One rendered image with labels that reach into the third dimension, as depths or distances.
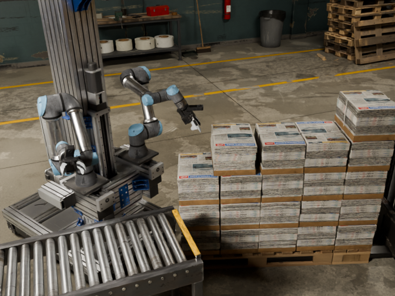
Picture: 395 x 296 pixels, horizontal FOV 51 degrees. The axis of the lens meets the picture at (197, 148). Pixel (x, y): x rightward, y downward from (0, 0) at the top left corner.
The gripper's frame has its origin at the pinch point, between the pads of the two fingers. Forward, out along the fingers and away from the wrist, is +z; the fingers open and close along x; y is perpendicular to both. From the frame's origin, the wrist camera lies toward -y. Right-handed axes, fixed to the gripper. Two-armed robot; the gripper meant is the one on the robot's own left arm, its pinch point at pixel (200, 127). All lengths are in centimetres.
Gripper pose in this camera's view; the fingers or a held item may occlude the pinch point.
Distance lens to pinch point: 283.3
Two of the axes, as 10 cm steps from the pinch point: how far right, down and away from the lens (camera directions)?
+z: 5.2, 7.5, 4.0
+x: 0.3, 4.6, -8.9
